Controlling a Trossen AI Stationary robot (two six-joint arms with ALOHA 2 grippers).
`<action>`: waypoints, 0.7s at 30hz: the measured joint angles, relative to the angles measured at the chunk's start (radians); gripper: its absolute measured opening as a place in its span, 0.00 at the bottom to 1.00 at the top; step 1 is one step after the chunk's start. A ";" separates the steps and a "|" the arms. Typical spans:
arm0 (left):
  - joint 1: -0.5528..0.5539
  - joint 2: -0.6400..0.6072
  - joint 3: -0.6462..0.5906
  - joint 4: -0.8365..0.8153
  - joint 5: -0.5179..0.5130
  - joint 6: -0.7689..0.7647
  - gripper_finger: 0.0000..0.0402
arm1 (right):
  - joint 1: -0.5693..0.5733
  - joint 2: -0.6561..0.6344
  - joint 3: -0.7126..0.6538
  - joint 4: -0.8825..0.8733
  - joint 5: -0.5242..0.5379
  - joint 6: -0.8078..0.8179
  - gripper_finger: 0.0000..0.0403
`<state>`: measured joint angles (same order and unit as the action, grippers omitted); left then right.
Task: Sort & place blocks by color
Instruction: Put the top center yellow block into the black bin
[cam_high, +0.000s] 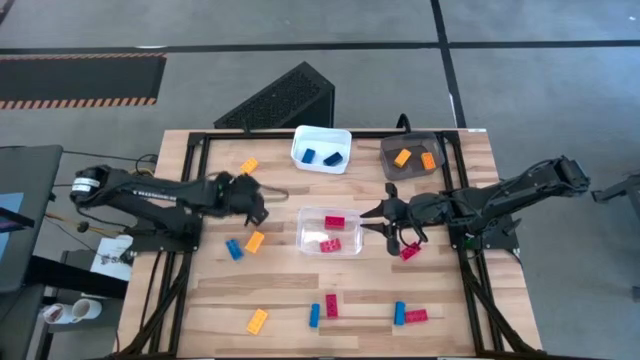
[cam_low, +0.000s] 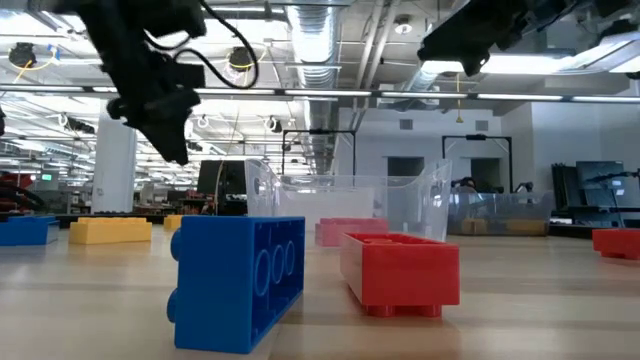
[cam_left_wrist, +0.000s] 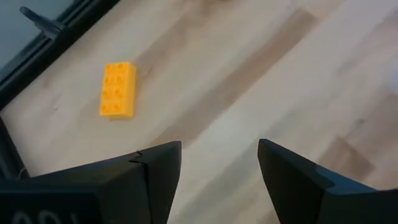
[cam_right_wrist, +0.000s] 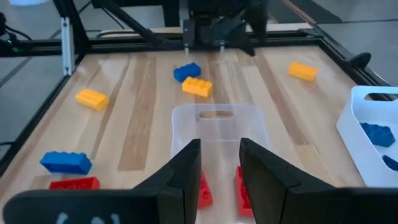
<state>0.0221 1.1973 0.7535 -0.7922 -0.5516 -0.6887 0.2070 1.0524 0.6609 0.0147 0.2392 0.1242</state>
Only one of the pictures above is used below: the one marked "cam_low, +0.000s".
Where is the red toy brick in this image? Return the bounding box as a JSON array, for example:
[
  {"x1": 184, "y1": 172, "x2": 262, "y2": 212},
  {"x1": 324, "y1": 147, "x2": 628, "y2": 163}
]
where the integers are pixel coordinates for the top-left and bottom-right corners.
[
  {"x1": 313, "y1": 216, "x2": 390, "y2": 248},
  {"x1": 339, "y1": 231, "x2": 462, "y2": 319},
  {"x1": 591, "y1": 228, "x2": 640, "y2": 261}
]

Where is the black cabinet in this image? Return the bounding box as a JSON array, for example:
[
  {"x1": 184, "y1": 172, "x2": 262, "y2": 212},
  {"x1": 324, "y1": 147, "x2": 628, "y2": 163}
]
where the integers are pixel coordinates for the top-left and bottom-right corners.
[{"x1": 196, "y1": 159, "x2": 251, "y2": 216}]

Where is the person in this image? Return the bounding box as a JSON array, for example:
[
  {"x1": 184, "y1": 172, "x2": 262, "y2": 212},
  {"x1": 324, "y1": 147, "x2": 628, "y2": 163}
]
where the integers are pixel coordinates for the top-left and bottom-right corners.
[{"x1": 452, "y1": 175, "x2": 484, "y2": 195}]

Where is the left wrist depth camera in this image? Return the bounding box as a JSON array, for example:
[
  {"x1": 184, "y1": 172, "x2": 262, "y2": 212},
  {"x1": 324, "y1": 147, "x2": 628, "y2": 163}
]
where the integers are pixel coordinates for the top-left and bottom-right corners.
[{"x1": 158, "y1": 62, "x2": 207, "y2": 91}]

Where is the blue toy brick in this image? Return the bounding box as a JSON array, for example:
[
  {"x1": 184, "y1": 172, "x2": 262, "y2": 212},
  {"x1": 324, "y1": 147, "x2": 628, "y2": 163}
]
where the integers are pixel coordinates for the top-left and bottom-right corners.
[
  {"x1": 166, "y1": 214, "x2": 307, "y2": 355},
  {"x1": 0, "y1": 215, "x2": 61, "y2": 247}
]

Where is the clear plastic bin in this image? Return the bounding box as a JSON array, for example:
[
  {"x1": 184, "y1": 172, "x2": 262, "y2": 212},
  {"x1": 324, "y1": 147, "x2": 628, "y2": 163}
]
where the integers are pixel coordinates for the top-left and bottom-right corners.
[{"x1": 243, "y1": 158, "x2": 454, "y2": 244}]

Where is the dark computer monitor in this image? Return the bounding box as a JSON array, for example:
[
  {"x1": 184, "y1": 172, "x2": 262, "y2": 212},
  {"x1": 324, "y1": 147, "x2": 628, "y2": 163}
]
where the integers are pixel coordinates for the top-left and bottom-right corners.
[{"x1": 574, "y1": 159, "x2": 626, "y2": 206}]

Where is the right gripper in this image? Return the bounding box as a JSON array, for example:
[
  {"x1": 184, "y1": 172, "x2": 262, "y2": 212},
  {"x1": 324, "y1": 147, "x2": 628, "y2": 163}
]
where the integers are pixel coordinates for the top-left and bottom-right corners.
[{"x1": 417, "y1": 0, "x2": 556, "y2": 77}]

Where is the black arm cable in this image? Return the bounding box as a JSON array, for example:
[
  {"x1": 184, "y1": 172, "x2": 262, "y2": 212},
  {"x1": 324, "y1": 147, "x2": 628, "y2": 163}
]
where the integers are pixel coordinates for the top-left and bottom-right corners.
[{"x1": 144, "y1": 0, "x2": 261, "y2": 91}]

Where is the smoky grey plastic bin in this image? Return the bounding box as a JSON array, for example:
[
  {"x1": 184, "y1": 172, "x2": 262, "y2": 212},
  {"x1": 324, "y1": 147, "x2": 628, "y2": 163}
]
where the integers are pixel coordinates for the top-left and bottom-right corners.
[{"x1": 446, "y1": 191, "x2": 556, "y2": 237}]

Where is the black ceiling fixture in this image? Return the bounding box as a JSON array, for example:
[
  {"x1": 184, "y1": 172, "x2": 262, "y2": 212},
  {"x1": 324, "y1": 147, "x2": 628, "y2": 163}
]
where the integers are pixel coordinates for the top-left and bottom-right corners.
[
  {"x1": 228, "y1": 47, "x2": 255, "y2": 72},
  {"x1": 8, "y1": 42, "x2": 37, "y2": 69}
]

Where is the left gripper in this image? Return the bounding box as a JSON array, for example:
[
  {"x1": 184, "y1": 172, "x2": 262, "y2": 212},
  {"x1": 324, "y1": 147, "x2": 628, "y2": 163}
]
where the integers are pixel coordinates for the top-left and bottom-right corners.
[{"x1": 105, "y1": 89, "x2": 201, "y2": 166}]

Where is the white building column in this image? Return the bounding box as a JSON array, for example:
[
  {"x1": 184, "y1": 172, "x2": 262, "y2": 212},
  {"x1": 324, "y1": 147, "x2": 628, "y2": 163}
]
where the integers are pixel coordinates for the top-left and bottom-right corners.
[{"x1": 91, "y1": 112, "x2": 139, "y2": 215}]

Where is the silver air duct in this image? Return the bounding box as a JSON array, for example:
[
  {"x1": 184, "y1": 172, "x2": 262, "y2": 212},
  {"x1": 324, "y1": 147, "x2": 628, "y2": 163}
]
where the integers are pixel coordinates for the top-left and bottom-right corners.
[{"x1": 284, "y1": 0, "x2": 346, "y2": 176}]

